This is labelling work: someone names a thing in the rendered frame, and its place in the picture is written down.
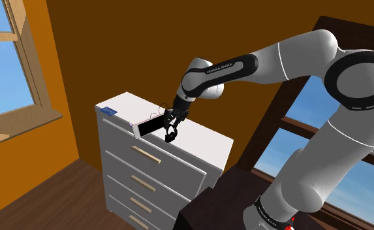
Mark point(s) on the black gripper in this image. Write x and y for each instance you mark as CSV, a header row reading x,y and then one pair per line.
x,y
176,114

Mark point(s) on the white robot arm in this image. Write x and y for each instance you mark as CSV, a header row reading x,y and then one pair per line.
x,y
304,178

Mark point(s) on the white chest of drawers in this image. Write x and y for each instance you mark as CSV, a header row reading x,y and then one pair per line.
x,y
174,172

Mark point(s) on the small blue card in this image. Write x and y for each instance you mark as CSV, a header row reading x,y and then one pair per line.
x,y
108,111

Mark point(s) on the dark wooden window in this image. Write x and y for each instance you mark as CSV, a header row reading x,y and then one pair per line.
x,y
279,105

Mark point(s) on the light wooden window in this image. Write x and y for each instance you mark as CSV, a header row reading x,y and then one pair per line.
x,y
30,79

